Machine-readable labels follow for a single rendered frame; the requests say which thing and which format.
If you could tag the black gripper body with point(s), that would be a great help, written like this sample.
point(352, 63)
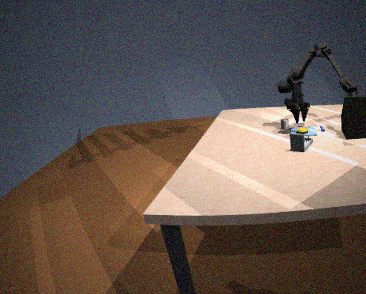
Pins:
point(298, 102)

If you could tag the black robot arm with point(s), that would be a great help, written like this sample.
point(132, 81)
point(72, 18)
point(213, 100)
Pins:
point(297, 73)

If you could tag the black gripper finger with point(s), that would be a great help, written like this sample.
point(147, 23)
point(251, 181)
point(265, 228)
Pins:
point(296, 115)
point(304, 113)

